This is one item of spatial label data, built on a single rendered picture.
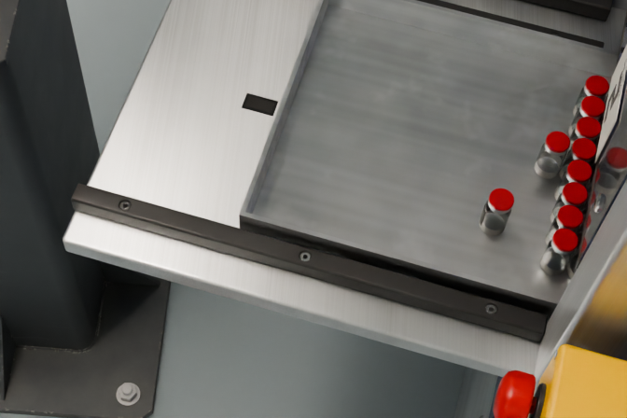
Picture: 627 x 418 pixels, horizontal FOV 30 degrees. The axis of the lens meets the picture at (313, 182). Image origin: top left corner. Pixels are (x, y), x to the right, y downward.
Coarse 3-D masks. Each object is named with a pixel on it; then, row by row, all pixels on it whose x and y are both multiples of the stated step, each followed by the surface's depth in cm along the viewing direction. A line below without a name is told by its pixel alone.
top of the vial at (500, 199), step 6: (492, 192) 95; (498, 192) 95; (504, 192) 95; (510, 192) 95; (492, 198) 95; (498, 198) 95; (504, 198) 95; (510, 198) 95; (492, 204) 95; (498, 204) 95; (504, 204) 95; (510, 204) 95; (498, 210) 95; (504, 210) 95
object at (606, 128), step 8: (624, 56) 89; (624, 64) 88; (616, 72) 92; (624, 72) 87; (616, 80) 90; (616, 88) 89; (608, 96) 92; (616, 104) 87; (608, 112) 90; (616, 112) 85; (608, 120) 88; (616, 120) 85; (608, 128) 87; (600, 136) 91; (608, 136) 87; (600, 144) 89; (600, 152) 89
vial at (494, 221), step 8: (488, 200) 96; (488, 208) 96; (488, 216) 96; (496, 216) 96; (504, 216) 96; (480, 224) 99; (488, 224) 97; (496, 224) 97; (504, 224) 97; (488, 232) 98; (496, 232) 98
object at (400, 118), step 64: (320, 0) 106; (384, 0) 107; (320, 64) 107; (384, 64) 107; (448, 64) 107; (512, 64) 108; (576, 64) 107; (320, 128) 103; (384, 128) 103; (448, 128) 104; (512, 128) 104; (256, 192) 98; (320, 192) 100; (384, 192) 100; (448, 192) 100; (512, 192) 101; (384, 256) 94; (448, 256) 97; (512, 256) 98
